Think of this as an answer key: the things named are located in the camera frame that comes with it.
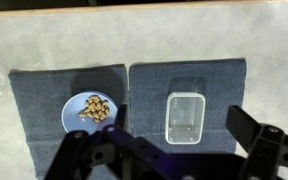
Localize pile of brown nuts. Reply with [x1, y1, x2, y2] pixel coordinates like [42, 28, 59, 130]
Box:
[77, 95, 110, 123]

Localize clear plastic container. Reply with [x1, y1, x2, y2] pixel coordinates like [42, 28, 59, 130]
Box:
[165, 92, 206, 145]

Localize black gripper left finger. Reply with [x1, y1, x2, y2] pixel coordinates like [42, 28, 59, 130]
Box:
[115, 104, 127, 130]

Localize blue cloth mat under bowl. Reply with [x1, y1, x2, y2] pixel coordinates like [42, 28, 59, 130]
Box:
[9, 64, 127, 180]

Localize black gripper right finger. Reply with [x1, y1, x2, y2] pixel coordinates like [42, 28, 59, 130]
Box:
[226, 105, 262, 153]

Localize blue cloth mat under container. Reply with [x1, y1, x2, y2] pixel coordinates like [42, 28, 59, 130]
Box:
[129, 59, 246, 153]

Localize blue plastic bowl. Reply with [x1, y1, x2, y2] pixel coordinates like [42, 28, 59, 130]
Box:
[61, 91, 117, 134]

